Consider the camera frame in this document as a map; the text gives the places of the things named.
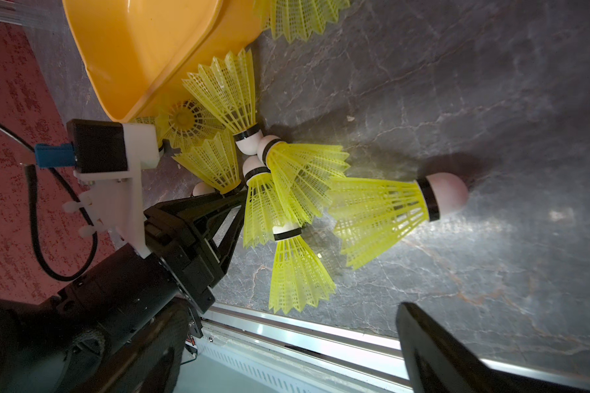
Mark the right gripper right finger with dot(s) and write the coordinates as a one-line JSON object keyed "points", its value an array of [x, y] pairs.
{"points": [[437, 362]]}

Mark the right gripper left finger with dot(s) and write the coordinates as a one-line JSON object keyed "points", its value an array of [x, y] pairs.
{"points": [[151, 363]]}

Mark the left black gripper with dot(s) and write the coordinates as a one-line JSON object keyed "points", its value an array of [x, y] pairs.
{"points": [[195, 239]]}

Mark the yellow shuttlecock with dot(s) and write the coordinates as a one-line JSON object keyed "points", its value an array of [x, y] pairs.
{"points": [[299, 279], [214, 161], [227, 88], [303, 175], [263, 209], [372, 215], [186, 124], [298, 19]]}

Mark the yellow plastic storage box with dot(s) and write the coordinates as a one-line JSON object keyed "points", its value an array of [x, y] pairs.
{"points": [[137, 52]]}

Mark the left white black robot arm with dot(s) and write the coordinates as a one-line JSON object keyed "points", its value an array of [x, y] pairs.
{"points": [[125, 322]]}

